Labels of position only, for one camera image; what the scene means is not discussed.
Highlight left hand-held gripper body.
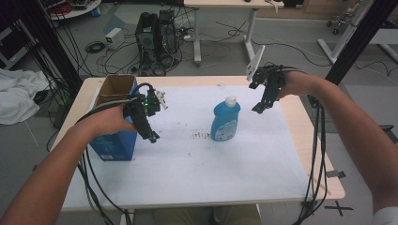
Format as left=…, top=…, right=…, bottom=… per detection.
left=123, top=88, right=169, bottom=122

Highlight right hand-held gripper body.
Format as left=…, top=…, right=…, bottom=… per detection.
left=246, top=45, right=286, bottom=95

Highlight blue bottle with white cap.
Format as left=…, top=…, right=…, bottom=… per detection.
left=209, top=96, right=242, bottom=143

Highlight person's right hand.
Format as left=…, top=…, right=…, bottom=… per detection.
left=276, top=70, right=317, bottom=100

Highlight person's left hand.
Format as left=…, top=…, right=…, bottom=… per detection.
left=82, top=104, right=138, bottom=139

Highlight blue cardboard box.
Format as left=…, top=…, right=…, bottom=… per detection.
left=88, top=74, right=140, bottom=162

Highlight grey floor mat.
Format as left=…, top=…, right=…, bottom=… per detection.
left=299, top=82, right=355, bottom=135

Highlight black computer tower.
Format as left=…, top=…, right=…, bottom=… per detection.
left=158, top=9, right=180, bottom=65
left=135, top=11, right=160, bottom=75

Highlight white table mat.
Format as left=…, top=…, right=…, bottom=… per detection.
left=62, top=84, right=311, bottom=211

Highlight small white device box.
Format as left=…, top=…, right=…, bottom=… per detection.
left=104, top=27, right=126, bottom=51

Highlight office chair base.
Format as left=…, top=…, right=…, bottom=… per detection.
left=326, top=14, right=346, bottom=36

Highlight white desk with wooden top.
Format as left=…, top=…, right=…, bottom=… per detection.
left=183, top=0, right=285, bottom=68

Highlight person's legs in khaki trousers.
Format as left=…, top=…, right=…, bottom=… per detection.
left=153, top=204, right=262, bottom=225

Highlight black metal stand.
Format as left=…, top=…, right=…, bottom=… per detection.
left=17, top=0, right=84, bottom=93
left=308, top=0, right=398, bottom=109

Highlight grey tape strip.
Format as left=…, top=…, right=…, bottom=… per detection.
left=325, top=170, right=347, bottom=179

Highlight round white table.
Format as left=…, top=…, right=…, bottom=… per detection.
left=46, top=0, right=102, bottom=22

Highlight white cloth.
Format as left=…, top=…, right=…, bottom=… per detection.
left=0, top=68, right=51, bottom=126

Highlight black tape cross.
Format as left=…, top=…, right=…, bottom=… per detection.
left=323, top=200, right=355, bottom=218

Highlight dark equipment shelf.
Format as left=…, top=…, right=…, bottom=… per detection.
left=0, top=18, right=40, bottom=70

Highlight person's white sleeve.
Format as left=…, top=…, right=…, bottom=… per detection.
left=371, top=205, right=398, bottom=225

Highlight long black floor cable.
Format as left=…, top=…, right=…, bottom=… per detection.
left=215, top=20, right=332, bottom=68

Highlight left hand-held gripper cable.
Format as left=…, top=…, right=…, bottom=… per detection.
left=76, top=82, right=156, bottom=225

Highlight hand-held gripper cable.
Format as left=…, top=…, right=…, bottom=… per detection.
left=76, top=82, right=156, bottom=225
left=266, top=65, right=329, bottom=225

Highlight right hand-held gripper cable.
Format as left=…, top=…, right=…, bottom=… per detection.
left=266, top=65, right=329, bottom=225

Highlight coiled black cable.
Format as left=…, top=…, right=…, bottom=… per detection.
left=84, top=40, right=107, bottom=54

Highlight white stand frame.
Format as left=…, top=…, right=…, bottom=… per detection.
left=317, top=0, right=398, bottom=65

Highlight black wire rack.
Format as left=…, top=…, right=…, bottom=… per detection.
left=379, top=125, right=398, bottom=145

